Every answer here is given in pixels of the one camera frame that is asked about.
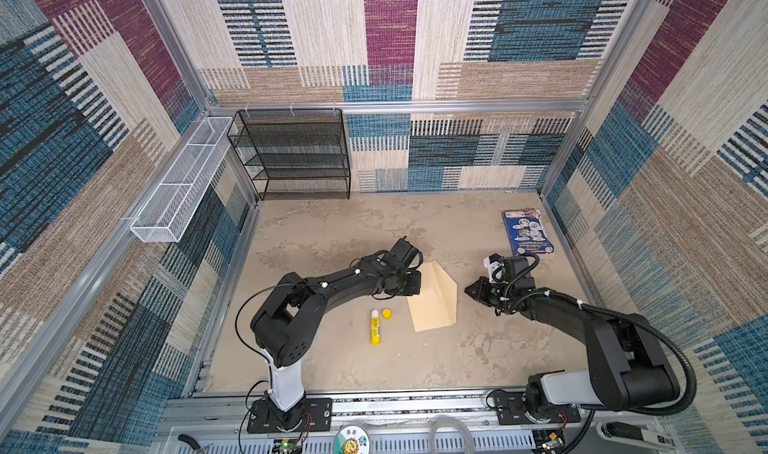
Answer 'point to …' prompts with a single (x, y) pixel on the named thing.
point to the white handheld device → (635, 434)
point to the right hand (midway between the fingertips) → (467, 293)
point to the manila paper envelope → (436, 305)
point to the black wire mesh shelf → (296, 151)
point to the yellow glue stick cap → (386, 314)
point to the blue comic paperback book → (526, 232)
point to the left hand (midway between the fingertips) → (420, 284)
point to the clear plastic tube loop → (450, 419)
